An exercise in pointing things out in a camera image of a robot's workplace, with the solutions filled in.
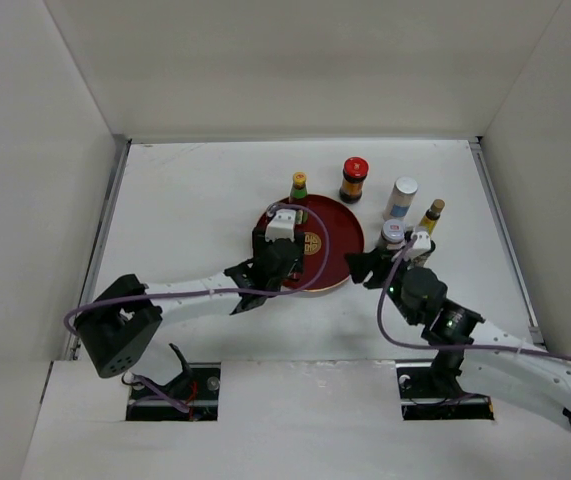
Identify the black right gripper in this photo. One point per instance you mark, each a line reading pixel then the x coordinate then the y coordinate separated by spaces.
pixel 362 263

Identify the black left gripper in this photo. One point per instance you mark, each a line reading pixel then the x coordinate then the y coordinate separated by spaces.
pixel 260 242

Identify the grey lid spice jar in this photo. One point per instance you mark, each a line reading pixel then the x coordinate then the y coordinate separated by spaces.
pixel 392 237

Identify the green label sauce bottle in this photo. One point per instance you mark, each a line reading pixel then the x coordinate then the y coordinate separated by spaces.
pixel 299 196

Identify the white tall canister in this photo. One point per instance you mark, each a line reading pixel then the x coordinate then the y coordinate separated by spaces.
pixel 401 198

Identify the red lid sauce jar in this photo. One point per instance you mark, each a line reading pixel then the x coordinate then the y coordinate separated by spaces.
pixel 355 171

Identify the glass shaker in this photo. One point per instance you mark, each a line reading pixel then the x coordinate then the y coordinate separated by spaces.
pixel 273 208

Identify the small dark pepper bottle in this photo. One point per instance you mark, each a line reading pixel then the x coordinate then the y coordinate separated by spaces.
pixel 420 260

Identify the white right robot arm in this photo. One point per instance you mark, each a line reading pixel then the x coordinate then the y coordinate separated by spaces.
pixel 472 354

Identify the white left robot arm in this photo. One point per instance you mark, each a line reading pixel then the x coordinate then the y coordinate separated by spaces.
pixel 119 329

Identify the red round tray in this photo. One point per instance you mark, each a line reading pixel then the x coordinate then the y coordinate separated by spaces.
pixel 331 231

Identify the yellow label oil bottle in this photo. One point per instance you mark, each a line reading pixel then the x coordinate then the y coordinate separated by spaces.
pixel 432 215

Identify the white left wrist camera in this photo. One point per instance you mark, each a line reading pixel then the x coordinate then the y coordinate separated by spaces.
pixel 281 225

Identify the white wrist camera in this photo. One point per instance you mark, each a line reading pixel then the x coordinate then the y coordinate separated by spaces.
pixel 281 225
pixel 419 242

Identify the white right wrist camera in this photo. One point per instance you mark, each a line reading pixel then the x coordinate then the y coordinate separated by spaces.
pixel 419 242

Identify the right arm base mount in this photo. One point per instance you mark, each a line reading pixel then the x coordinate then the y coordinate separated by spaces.
pixel 429 391

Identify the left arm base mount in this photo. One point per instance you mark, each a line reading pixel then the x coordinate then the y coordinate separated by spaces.
pixel 191 395

